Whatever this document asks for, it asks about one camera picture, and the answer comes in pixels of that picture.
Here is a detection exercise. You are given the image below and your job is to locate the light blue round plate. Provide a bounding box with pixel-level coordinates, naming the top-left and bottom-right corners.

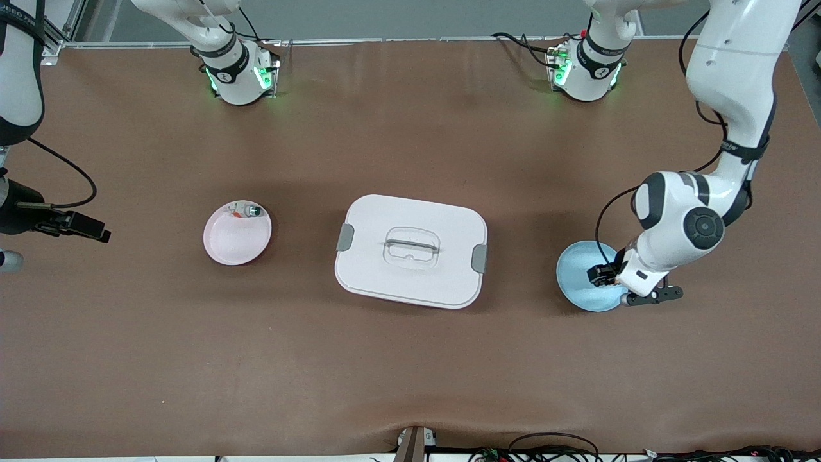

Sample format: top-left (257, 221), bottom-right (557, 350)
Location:
top-left (555, 241), bottom-right (630, 313)

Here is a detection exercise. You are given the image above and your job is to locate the pink round plate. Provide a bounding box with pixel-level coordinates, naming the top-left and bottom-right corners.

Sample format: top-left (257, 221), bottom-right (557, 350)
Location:
top-left (203, 200), bottom-right (273, 266)

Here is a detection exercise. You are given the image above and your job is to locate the white lidded storage box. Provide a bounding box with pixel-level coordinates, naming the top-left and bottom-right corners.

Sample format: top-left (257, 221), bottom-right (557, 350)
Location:
top-left (334, 194), bottom-right (489, 311)

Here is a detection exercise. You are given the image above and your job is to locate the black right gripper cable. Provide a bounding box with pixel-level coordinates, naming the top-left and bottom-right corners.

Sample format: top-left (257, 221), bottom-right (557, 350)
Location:
top-left (26, 137), bottom-right (98, 210)

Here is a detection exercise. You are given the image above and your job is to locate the black looped cable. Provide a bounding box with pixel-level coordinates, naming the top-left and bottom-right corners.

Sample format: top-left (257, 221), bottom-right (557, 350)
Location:
top-left (508, 432), bottom-right (600, 462)

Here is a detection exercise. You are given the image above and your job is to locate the aluminium frame post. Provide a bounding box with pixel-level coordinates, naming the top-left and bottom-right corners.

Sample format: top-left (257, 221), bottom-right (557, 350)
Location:
top-left (44, 0), bottom-right (87, 65)

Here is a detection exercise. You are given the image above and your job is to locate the black cable bundle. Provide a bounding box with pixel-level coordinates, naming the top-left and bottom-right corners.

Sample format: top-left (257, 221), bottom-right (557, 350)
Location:
top-left (603, 445), bottom-right (821, 462)

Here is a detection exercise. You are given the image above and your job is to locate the metal mounting bracket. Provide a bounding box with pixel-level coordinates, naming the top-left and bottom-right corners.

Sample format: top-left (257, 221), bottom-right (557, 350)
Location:
top-left (393, 425), bottom-right (438, 462)

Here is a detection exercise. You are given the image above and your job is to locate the black left arm base cable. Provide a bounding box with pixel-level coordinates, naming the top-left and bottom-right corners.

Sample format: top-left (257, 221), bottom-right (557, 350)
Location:
top-left (491, 31), bottom-right (568, 68)

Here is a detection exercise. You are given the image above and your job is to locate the black arm base cable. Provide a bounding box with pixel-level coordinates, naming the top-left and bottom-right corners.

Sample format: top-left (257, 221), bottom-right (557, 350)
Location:
top-left (234, 5), bottom-right (283, 47)
top-left (491, 31), bottom-right (568, 68)

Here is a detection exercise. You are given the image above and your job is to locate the black right arm base cable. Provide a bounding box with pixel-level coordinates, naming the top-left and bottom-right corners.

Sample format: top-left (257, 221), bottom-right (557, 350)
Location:
top-left (234, 5), bottom-right (283, 47)

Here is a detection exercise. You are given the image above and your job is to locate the aluminium table edge rail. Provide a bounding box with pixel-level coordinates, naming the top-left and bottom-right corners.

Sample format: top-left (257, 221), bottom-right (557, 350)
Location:
top-left (61, 35), bottom-right (700, 49)

